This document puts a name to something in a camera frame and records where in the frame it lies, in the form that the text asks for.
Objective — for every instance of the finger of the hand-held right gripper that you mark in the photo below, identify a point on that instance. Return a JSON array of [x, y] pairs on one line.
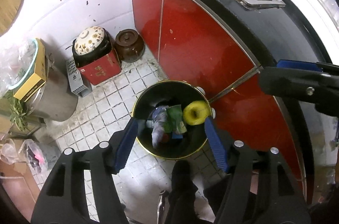
[[296, 64], [286, 82]]

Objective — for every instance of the black pot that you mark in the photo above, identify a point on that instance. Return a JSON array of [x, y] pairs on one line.
[[106, 48]]

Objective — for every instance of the floral ceramic lid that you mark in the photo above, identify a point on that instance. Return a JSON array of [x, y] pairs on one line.
[[88, 40]]

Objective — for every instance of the red tin box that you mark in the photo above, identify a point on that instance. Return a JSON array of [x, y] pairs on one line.
[[102, 70]]

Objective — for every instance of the brown ceramic jar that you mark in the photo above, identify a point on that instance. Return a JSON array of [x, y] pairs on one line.
[[129, 46]]

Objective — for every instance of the purple wrapper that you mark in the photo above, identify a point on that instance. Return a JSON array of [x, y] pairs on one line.
[[159, 128]]

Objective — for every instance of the plastic bag with pink contents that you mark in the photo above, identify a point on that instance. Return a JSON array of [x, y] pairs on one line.
[[34, 156]]

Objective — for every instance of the red cabinet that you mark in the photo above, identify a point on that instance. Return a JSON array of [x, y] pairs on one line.
[[190, 36]]

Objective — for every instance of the black bin with gold rim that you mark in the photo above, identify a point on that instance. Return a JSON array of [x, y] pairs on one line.
[[186, 146]]

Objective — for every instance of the yellow cardboard box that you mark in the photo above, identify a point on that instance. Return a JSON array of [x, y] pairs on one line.
[[33, 78]]

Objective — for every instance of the grey plastic basket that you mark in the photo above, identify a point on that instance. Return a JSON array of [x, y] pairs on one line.
[[76, 79]]

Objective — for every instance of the green plastic wrapper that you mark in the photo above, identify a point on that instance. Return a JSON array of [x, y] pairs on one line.
[[173, 114]]

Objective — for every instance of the brown cardboard box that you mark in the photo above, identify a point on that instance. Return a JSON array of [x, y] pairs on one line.
[[16, 181]]

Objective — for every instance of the large steel pot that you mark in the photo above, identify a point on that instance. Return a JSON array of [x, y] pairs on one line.
[[57, 97]]

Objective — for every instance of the green leafy vegetables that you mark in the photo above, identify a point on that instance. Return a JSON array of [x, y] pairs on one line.
[[17, 112]]

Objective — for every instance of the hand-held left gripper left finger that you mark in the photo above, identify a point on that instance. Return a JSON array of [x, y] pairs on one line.
[[127, 144]]

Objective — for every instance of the small clear plastic bag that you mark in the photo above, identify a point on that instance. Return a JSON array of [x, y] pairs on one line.
[[8, 151]]

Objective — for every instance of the yellow sponge with hole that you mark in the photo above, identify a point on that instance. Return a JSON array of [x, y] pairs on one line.
[[188, 118]]

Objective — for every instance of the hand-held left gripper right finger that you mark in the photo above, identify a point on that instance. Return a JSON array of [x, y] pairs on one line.
[[215, 144]]

